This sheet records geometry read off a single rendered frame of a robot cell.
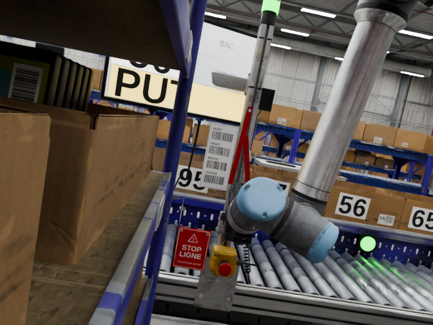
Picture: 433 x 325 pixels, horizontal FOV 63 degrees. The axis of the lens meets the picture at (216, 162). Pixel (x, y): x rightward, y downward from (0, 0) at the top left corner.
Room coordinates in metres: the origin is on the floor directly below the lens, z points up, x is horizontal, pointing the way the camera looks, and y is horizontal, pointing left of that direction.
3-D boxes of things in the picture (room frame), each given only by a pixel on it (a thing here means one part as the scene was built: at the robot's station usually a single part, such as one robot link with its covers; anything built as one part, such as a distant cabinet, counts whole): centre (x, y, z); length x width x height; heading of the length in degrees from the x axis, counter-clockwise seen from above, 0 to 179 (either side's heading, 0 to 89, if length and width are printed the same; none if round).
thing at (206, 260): (1.06, 0.00, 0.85); 0.16 x 0.01 x 0.13; 95
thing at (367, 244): (1.66, -0.79, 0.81); 0.07 x 0.01 x 0.07; 95
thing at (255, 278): (1.37, -0.20, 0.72); 0.52 x 0.05 x 0.05; 5
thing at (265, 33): (1.09, -0.07, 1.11); 0.12 x 0.05 x 0.88; 95
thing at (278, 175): (1.84, -0.36, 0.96); 0.39 x 0.29 x 0.17; 95
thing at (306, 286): (1.39, -0.39, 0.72); 0.52 x 0.05 x 0.05; 5
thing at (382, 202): (1.87, -0.75, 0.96); 0.39 x 0.29 x 0.17; 95
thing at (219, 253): (1.03, -0.11, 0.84); 0.15 x 0.09 x 0.07; 95
